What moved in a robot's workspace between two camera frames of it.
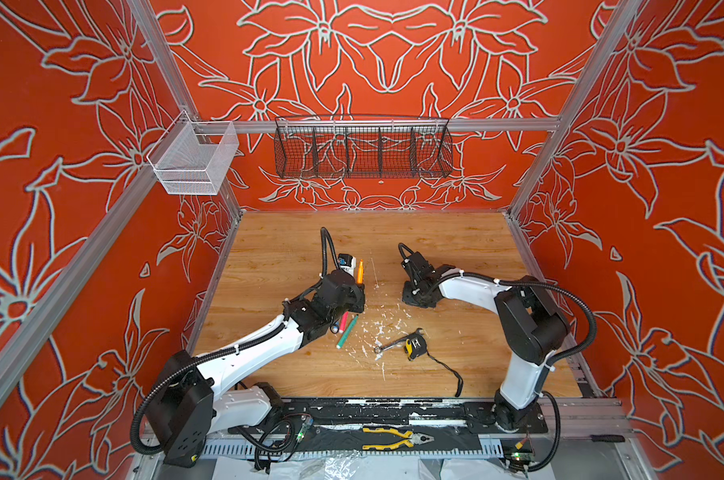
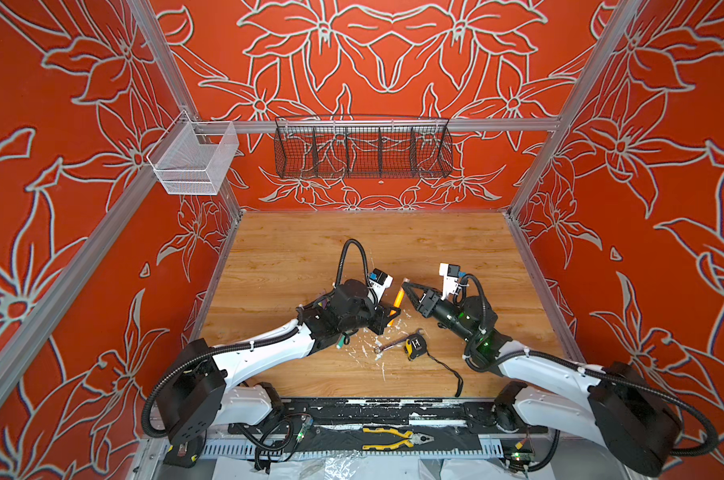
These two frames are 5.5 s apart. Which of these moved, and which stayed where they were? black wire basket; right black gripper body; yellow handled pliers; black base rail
Moved: right black gripper body
Stayed: black wire basket; black base rail; yellow handled pliers
